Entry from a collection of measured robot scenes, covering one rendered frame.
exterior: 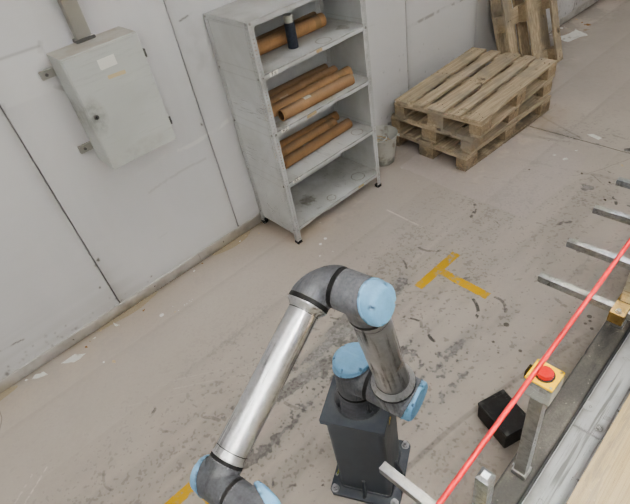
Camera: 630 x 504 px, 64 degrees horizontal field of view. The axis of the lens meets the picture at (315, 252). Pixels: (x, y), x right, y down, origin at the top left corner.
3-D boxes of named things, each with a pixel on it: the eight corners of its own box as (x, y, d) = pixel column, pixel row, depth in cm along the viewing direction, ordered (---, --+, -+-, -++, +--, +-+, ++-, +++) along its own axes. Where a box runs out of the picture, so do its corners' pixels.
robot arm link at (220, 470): (304, 246, 136) (175, 487, 121) (342, 260, 130) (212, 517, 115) (320, 263, 146) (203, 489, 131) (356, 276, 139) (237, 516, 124)
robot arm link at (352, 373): (350, 360, 198) (345, 332, 187) (388, 379, 189) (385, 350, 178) (328, 390, 190) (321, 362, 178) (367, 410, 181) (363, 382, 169)
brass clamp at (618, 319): (604, 319, 183) (607, 310, 180) (619, 297, 190) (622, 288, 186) (622, 327, 180) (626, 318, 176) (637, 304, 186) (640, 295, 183)
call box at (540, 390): (520, 394, 129) (524, 376, 123) (533, 375, 132) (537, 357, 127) (547, 409, 124) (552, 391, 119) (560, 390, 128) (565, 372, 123)
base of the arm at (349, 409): (329, 414, 193) (325, 400, 187) (341, 373, 206) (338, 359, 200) (377, 424, 187) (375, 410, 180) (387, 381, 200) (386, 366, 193)
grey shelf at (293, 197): (261, 221, 393) (201, 13, 292) (342, 168, 432) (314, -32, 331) (298, 244, 366) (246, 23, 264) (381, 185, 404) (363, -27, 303)
